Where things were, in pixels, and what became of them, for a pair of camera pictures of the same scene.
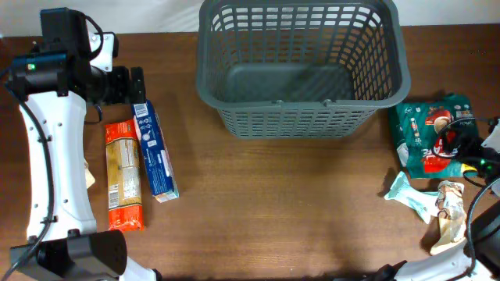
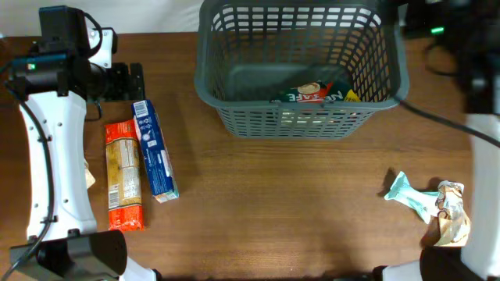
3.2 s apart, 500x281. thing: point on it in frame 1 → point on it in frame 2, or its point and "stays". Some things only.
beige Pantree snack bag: x=451 y=215 stays
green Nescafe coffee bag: x=416 y=125 → x=319 y=92
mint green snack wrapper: x=424 y=203 stays
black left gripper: x=123 y=85 stays
